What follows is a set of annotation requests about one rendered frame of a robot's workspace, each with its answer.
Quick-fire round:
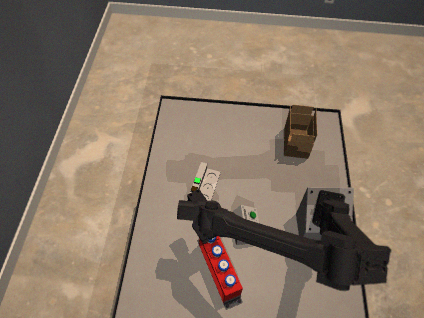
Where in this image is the grey key housing with blue and green keys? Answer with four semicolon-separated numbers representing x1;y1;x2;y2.
233;205;259;245

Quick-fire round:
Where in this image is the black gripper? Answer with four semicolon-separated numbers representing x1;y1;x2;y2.
192;223;216;244

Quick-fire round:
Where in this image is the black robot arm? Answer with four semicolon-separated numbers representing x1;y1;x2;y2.
177;189;391;291

